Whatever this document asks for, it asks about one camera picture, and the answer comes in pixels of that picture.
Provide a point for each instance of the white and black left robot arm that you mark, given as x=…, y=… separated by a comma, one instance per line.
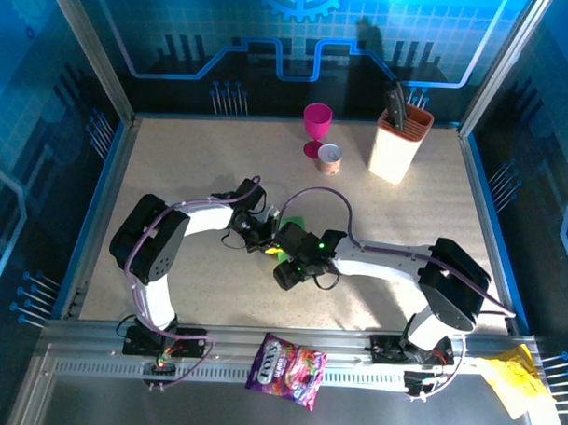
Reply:
x=204, y=216

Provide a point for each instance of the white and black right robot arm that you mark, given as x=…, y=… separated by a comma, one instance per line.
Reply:
x=380, y=262

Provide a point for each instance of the tin can with silver lid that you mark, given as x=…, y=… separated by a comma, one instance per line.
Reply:
x=330, y=164

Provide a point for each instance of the purple candy bag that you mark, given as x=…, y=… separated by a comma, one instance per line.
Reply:
x=283, y=366

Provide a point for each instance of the pink plastic goblet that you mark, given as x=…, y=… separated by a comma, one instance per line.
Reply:
x=317, y=122

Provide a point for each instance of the beige knife block orange top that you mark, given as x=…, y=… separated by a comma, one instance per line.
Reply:
x=393, y=151

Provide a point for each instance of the aluminium front rail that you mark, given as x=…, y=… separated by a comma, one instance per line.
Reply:
x=242, y=334

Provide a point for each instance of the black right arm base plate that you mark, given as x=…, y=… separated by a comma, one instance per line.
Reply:
x=377, y=351

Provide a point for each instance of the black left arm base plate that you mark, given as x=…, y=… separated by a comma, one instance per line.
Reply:
x=196, y=347

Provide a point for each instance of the aluminium side rail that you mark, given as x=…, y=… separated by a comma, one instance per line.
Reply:
x=110, y=183
x=480, y=196

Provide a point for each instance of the aluminium corner post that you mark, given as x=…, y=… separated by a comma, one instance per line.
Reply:
x=91, y=52
x=499, y=66

